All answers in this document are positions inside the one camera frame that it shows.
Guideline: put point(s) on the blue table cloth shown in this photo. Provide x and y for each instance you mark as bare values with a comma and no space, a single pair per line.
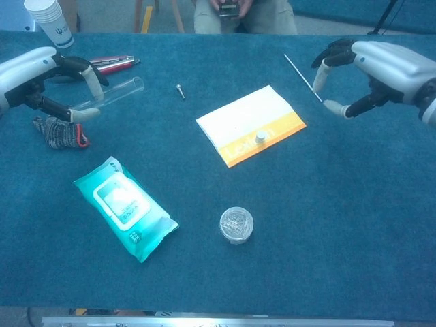
340,204

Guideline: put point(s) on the black tripod leg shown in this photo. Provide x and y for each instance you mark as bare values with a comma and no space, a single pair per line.
383,18

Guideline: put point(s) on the wooden chair legs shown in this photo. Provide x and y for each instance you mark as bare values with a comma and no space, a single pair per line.
178,18

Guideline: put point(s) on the small white cap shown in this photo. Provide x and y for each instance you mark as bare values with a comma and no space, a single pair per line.
260,137

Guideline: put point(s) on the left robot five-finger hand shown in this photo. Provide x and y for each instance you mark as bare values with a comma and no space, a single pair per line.
30,64

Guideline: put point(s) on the red steel kitchen tongs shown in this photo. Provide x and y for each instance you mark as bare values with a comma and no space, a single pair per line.
116,64

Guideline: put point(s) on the grey knit work glove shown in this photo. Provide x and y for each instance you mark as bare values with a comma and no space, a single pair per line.
58,136

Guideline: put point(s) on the white paper cup stack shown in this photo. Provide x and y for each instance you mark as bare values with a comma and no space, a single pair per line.
54,24

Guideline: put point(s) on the clear glass test tube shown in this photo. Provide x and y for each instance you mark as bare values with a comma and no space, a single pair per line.
119,91

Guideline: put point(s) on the seated person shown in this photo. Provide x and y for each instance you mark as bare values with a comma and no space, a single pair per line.
269,20

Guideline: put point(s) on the teal wet wipes pack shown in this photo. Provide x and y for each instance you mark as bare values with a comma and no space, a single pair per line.
126,211

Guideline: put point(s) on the small metal bolt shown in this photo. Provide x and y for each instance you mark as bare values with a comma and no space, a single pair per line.
180,91

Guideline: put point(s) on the white orange Lexicon booklet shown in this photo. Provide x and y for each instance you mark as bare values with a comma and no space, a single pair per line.
245,117

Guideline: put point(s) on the aluminium rail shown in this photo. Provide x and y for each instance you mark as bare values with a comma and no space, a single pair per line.
204,322

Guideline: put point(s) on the thin white rod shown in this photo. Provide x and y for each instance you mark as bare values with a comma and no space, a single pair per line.
299,73

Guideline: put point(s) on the clear round clip container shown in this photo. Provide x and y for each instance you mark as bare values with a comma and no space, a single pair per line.
236,225

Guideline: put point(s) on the blue fabric covered bench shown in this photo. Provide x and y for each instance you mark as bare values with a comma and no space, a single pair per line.
340,13

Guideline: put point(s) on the black phone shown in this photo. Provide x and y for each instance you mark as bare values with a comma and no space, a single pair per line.
229,9

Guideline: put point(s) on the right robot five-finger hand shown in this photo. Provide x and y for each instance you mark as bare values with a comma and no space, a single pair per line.
391,64

